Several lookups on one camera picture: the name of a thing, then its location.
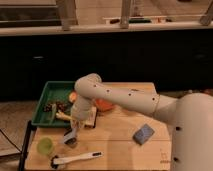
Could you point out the green vegetable toy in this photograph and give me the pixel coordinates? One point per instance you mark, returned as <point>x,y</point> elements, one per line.
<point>53,112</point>

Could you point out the green plastic tray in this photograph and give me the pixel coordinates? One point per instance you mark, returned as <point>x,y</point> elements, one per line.
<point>53,91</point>

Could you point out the blue sponge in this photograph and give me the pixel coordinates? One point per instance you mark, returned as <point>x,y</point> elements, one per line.
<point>142,135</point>

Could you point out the grey blue towel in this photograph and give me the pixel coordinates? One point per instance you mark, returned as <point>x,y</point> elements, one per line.
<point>69,136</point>

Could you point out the orange peach toy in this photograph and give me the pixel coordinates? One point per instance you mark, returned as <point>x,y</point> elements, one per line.
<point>72,96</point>

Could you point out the yellow banana toy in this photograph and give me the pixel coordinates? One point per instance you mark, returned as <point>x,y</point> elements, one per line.
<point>63,116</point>

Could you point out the white handled brush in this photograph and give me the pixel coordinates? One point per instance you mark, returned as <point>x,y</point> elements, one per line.
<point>64,160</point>

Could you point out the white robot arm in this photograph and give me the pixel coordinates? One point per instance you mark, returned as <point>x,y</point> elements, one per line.
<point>191,117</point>

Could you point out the orange plastic bowl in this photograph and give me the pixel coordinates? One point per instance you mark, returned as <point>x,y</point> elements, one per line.
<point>103,105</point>

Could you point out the black table leg frame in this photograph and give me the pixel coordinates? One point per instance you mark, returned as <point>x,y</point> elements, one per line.
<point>24,152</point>

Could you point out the green plastic cup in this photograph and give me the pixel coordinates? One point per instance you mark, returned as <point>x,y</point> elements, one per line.
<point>45,146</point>

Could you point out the dark grapes toy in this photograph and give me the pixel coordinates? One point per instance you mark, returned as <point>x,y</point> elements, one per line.
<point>59,106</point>

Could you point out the dark metal cup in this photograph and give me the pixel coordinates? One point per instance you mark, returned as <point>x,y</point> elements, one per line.
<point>70,141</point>

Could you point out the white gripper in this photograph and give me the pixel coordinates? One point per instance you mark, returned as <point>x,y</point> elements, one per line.
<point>81,110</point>

